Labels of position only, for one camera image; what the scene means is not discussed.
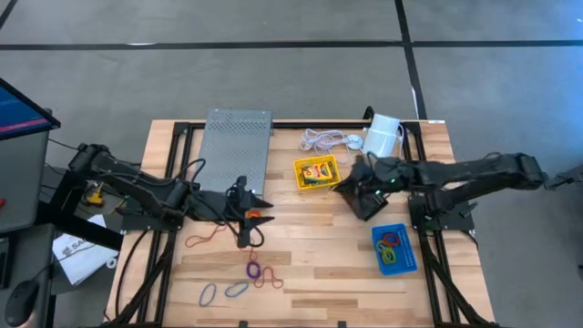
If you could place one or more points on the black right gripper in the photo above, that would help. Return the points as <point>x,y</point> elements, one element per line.
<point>385,175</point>

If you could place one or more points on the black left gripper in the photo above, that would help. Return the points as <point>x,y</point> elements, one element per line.
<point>218,207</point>

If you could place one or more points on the yellow green crayon box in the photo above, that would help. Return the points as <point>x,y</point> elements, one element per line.
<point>319,172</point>

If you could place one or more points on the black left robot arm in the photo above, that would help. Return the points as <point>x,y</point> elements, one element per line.
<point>136,189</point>

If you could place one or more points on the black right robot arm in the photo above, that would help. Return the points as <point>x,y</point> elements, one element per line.
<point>478,173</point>

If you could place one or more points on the white desk lamp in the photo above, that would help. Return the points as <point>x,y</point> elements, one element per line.
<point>381,136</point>

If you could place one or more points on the dark desk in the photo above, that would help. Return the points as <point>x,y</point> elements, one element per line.
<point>27,255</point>

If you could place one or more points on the black plastic basket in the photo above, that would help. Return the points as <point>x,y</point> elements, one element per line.
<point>371,212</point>

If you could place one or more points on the yellow plastic basket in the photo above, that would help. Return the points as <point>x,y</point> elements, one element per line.
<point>298,182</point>

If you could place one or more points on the grey perforated metal shelf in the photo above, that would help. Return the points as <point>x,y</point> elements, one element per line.
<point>237,150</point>

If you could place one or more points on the black table clamp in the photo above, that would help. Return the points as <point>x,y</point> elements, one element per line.
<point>368,113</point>

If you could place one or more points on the blue plastic basket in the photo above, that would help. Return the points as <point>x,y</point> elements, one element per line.
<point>405,259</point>

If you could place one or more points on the white tape roll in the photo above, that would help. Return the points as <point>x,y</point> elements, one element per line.
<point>111,263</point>

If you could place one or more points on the black stand leg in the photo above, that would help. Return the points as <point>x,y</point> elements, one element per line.
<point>82,230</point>

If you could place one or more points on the white paper booklet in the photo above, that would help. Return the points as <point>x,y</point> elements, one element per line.
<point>79,257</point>

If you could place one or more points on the grey stand foot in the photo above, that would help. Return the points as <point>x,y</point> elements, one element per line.
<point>567,177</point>

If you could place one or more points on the grey cabinet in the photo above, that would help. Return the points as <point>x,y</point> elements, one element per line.
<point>23,182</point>

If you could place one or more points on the black computer mouse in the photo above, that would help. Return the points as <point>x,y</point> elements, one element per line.
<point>20,303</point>

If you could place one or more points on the black keyboard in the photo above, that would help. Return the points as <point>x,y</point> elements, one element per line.
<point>3,264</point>

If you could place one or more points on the monitor with blue screen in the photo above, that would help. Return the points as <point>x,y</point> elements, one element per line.
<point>18,109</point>

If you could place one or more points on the black edge bracket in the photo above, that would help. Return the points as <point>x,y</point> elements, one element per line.
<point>341,324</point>
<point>243,324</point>

